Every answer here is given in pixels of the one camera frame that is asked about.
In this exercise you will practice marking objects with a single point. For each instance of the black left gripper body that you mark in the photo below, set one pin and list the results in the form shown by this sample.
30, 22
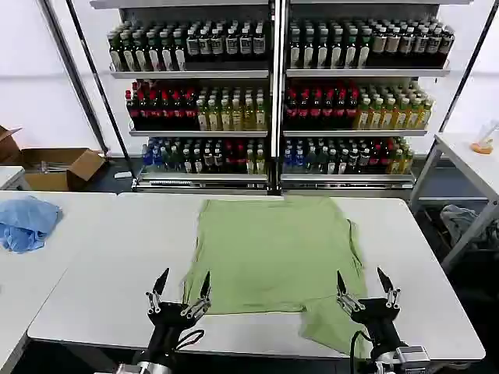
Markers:
167, 323

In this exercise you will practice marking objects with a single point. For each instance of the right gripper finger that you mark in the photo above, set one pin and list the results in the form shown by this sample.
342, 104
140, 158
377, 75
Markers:
342, 288
386, 282

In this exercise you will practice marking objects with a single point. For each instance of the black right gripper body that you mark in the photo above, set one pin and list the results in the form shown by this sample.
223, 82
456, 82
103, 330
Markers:
378, 319

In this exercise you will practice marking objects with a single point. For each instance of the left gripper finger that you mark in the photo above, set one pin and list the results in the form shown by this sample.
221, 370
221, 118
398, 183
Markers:
158, 290
204, 290

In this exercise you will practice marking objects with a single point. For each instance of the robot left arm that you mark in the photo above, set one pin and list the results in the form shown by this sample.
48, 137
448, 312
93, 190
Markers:
150, 368

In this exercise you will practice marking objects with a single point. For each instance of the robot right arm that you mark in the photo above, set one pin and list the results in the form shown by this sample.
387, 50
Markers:
405, 360

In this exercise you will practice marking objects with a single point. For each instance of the green shirt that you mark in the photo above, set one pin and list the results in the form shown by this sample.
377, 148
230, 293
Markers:
273, 253

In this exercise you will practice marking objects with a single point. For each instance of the grey crumpled cloth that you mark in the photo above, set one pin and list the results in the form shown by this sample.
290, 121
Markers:
460, 224

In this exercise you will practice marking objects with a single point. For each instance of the small white flat object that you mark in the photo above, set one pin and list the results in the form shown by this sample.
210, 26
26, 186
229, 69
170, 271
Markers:
122, 175

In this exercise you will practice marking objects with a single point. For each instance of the white side table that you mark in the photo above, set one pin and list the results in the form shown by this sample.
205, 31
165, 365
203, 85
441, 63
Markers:
468, 163

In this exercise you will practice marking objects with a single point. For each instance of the blue cloth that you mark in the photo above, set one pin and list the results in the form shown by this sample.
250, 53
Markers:
27, 226

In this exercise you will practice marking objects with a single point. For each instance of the open cardboard box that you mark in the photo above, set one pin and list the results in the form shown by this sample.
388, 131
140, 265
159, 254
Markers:
58, 171

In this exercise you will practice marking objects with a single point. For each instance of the orange object with clear wrap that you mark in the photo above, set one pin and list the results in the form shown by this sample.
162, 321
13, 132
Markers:
483, 146

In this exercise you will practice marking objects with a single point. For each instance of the shelf rack with bottles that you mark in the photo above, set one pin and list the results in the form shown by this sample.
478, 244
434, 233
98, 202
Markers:
273, 97

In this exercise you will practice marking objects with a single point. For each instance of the cardboard box flap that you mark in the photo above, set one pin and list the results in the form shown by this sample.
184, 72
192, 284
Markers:
8, 144

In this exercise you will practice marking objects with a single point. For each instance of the black slanted pole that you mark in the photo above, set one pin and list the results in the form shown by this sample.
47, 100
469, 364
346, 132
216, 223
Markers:
74, 78
101, 85

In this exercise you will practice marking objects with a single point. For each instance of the grey slanted pole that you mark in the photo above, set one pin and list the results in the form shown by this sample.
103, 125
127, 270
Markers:
469, 66

